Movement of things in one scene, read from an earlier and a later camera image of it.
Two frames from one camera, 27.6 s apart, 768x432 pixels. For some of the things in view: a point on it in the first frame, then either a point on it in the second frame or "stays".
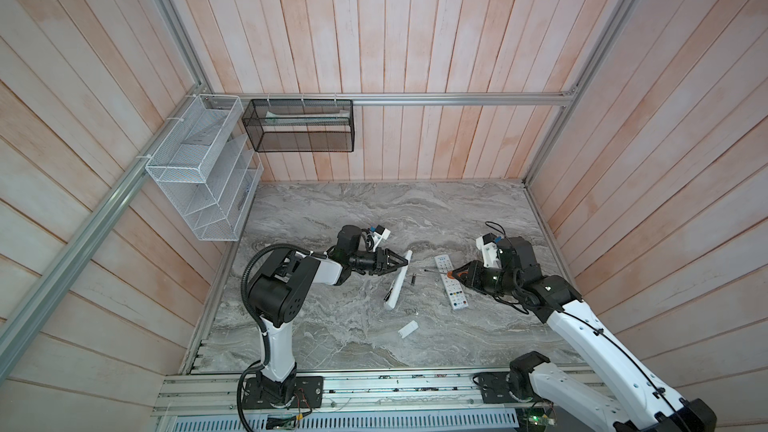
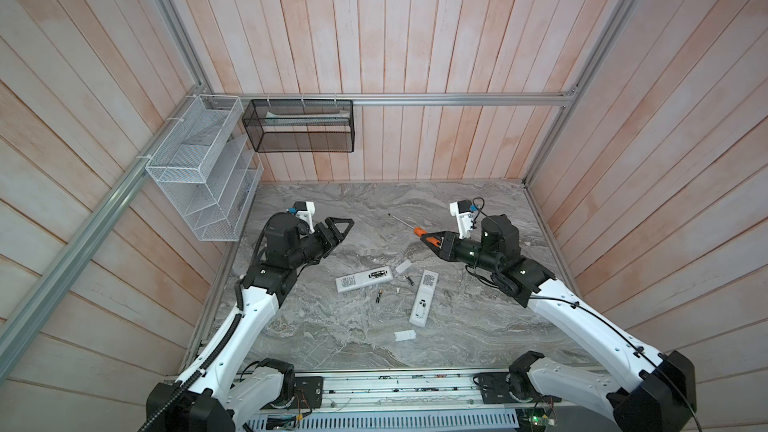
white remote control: x=453 y=289 -> x=365 y=278
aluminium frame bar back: x=517 y=98 stays
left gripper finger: x=394 y=259 -> x=329 y=220
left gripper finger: x=392 y=269 -> x=332 y=224
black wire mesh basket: x=301 y=125 stays
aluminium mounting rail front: x=422 y=394 stays
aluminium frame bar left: x=12 y=344 stays
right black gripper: x=473 y=268 -> x=450 y=242
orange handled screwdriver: x=450 y=273 -> x=419 y=232
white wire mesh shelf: x=208 y=169 stays
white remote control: x=393 y=299 -> x=423 y=301
